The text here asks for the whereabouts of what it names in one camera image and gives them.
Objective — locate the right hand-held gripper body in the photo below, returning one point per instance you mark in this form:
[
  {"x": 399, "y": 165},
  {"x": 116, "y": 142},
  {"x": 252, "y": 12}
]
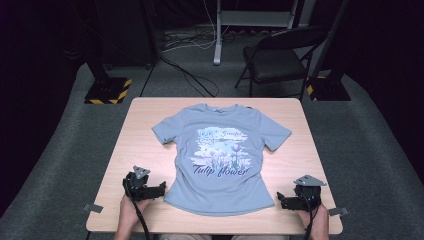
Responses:
[{"x": 308, "y": 193}]

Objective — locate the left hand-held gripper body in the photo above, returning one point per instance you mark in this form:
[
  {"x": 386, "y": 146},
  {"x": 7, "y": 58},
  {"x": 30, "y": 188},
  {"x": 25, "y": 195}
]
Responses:
[{"x": 136, "y": 188}]

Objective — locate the light blue printed t-shirt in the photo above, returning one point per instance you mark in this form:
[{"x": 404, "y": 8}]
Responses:
[{"x": 220, "y": 160}]

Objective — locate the person's left hand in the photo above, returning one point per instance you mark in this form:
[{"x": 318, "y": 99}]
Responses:
[{"x": 131, "y": 210}]

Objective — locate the person's right hand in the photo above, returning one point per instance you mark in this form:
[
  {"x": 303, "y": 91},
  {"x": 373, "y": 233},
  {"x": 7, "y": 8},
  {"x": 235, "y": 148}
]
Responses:
[{"x": 318, "y": 220}]

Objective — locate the black stand with striped base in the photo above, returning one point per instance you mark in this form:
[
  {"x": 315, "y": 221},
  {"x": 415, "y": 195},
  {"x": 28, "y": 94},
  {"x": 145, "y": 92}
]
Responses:
[
  {"x": 328, "y": 86},
  {"x": 106, "y": 88}
]

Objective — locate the black folding chair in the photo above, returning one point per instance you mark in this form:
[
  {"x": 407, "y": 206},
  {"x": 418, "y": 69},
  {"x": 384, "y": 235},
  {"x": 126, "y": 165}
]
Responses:
[{"x": 276, "y": 63}]

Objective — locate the dark cabinet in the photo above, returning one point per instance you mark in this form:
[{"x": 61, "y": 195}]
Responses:
[{"x": 130, "y": 30}]

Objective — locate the white metal stand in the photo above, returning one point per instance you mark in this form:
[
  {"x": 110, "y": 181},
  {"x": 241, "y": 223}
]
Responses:
[{"x": 218, "y": 36}]

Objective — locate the grey table edge bracket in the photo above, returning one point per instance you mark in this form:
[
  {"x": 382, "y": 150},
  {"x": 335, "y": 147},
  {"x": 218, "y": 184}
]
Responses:
[
  {"x": 93, "y": 208},
  {"x": 338, "y": 211}
]

